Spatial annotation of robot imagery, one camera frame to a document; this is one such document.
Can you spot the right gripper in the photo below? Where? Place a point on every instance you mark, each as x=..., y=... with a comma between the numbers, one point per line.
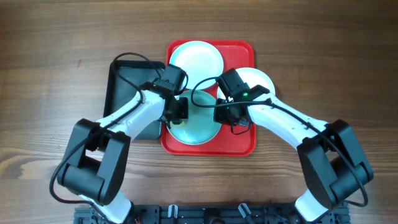
x=218, y=117

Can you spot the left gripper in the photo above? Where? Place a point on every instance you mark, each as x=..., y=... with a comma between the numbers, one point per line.
x=181, y=105

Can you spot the mint green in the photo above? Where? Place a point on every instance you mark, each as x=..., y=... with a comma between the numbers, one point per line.
x=198, y=128

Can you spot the white plate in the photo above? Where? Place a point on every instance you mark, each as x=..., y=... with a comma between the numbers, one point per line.
x=253, y=77

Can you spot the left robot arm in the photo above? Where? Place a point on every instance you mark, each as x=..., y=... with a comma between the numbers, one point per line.
x=95, y=159

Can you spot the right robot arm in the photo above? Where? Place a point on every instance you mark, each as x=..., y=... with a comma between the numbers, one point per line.
x=332, y=160

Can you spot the red plastic tray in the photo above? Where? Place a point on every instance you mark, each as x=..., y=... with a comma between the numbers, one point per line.
x=236, y=54

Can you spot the black water tray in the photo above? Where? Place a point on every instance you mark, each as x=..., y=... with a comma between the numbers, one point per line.
x=119, y=92

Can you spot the light blue far plate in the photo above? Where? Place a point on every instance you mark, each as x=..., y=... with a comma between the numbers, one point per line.
x=199, y=59

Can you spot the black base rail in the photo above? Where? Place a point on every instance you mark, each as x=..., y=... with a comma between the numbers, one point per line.
x=243, y=213

